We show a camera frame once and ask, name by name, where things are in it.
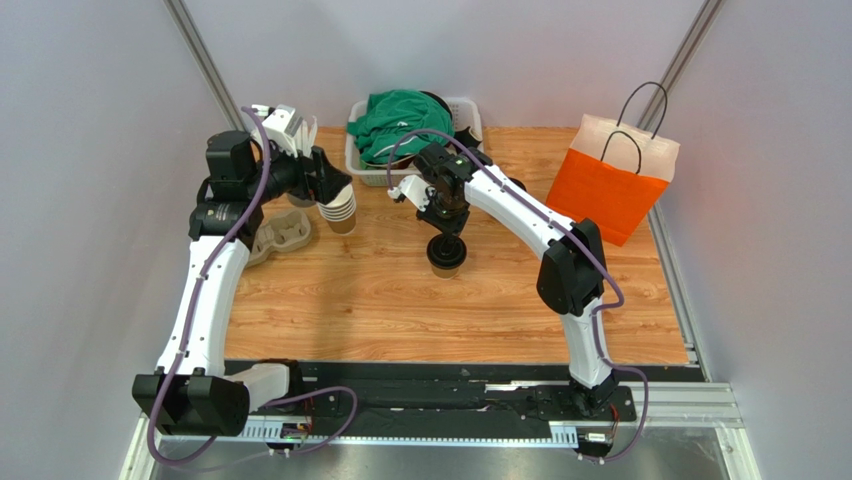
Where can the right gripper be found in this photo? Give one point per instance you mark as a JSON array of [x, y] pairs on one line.
[[444, 219]]

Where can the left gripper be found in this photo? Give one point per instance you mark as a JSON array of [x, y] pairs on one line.
[[326, 181]]

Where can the black plastic cup lid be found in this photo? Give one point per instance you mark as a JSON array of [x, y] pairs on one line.
[[446, 248]]

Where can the orange paper bag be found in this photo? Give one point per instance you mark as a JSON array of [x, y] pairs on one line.
[[613, 173]]

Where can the single brown paper cup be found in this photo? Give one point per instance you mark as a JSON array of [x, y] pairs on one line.
[[446, 270]]

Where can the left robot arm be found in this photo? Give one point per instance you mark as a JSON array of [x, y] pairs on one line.
[[213, 286]]

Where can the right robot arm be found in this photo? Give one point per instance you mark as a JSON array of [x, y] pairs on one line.
[[570, 281]]

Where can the stack of paper cups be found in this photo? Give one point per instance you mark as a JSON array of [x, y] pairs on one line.
[[340, 213]]

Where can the grey pulp carrier stack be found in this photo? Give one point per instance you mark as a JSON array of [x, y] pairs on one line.
[[284, 232]]

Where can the stack of black lids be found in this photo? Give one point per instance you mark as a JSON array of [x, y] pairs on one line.
[[519, 184]]

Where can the black cloth in basket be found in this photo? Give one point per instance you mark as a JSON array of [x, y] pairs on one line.
[[466, 136]]

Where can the green garment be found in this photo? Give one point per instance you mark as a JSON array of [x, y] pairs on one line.
[[392, 114]]

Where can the white plastic basket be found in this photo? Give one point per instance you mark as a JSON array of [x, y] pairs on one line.
[[370, 177]]

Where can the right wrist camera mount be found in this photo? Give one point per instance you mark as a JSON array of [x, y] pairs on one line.
[[414, 189]]

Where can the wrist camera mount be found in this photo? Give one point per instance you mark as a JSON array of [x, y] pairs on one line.
[[414, 189], [287, 129]]

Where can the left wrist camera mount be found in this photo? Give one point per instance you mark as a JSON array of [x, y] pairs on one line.
[[287, 129]]

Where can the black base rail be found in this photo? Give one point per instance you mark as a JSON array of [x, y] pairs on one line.
[[434, 403]]

